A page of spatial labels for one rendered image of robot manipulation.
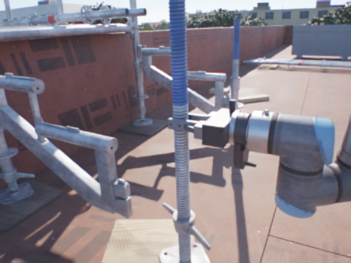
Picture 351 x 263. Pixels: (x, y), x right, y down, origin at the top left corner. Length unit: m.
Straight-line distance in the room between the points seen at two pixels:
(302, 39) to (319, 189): 5.92
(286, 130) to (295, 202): 0.16
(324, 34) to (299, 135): 5.92
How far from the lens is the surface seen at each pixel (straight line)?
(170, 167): 1.49
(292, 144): 0.56
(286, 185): 0.61
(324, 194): 0.64
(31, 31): 1.42
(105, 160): 0.85
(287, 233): 1.12
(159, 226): 1.07
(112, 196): 0.91
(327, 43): 6.46
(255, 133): 0.56
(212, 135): 0.57
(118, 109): 2.05
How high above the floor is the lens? 0.72
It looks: 21 degrees down
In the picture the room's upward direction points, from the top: 2 degrees counter-clockwise
